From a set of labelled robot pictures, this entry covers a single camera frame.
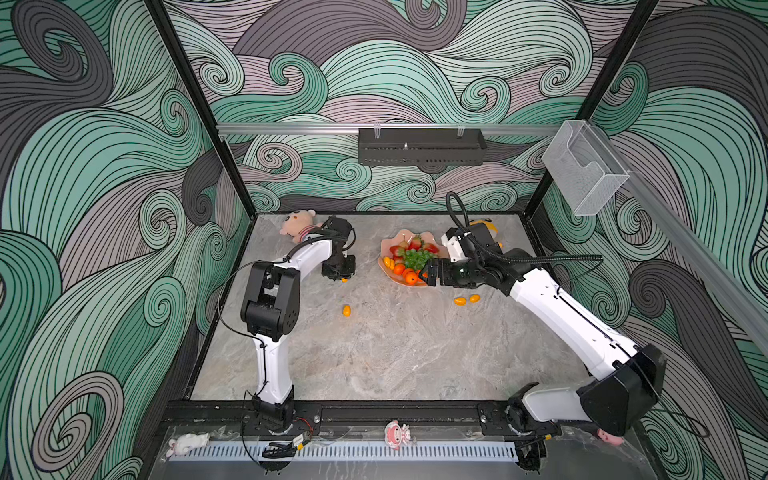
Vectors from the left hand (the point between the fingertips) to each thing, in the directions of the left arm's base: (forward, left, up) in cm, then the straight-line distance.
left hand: (348, 273), depth 96 cm
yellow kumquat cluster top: (+4, -14, +1) cm, 14 cm away
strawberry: (+10, -15, 0) cm, 18 cm away
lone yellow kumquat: (-2, +1, -2) cm, 3 cm away
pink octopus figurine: (-44, -15, -1) cm, 47 cm away
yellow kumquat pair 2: (-7, -41, -3) cm, 42 cm away
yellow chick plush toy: (+23, -52, +1) cm, 57 cm away
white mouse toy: (-47, +35, -3) cm, 58 cm away
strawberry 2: (+13, -23, 0) cm, 26 cm away
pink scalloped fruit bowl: (+16, -16, 0) cm, 23 cm away
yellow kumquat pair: (-7, -37, -4) cm, 38 cm away
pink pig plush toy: (+20, +20, +2) cm, 28 cm away
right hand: (-11, -24, +16) cm, 31 cm away
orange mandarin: (-4, -20, +4) cm, 21 cm away
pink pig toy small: (-44, -66, -1) cm, 80 cm away
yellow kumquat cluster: (-11, 0, -4) cm, 12 cm away
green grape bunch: (+6, -23, 0) cm, 24 cm away
